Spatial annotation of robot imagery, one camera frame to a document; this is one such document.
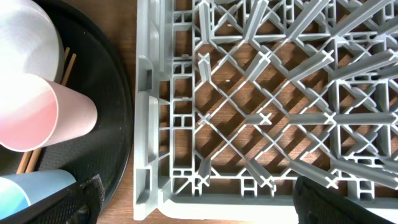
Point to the grey dishwasher rack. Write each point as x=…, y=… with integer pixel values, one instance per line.
x=235, y=100

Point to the left wooden chopstick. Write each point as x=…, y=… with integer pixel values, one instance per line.
x=23, y=161

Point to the grey round plate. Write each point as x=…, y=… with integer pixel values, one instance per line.
x=30, y=43

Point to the round black serving tray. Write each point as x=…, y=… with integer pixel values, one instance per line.
x=98, y=74

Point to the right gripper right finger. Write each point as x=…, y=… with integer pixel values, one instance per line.
x=315, y=204

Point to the blue cup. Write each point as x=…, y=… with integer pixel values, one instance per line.
x=19, y=191

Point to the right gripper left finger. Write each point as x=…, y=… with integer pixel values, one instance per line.
x=78, y=203

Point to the pink cup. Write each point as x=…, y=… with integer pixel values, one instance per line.
x=37, y=113

